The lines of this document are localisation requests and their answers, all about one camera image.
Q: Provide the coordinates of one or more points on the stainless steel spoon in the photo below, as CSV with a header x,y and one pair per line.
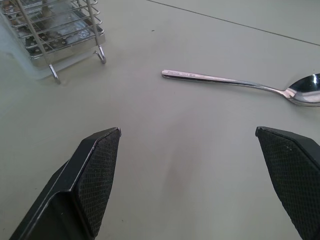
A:
x,y
262,86

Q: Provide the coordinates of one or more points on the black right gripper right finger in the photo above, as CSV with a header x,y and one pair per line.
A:
x,y
292,180

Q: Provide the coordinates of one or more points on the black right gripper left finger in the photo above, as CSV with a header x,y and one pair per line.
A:
x,y
82,185

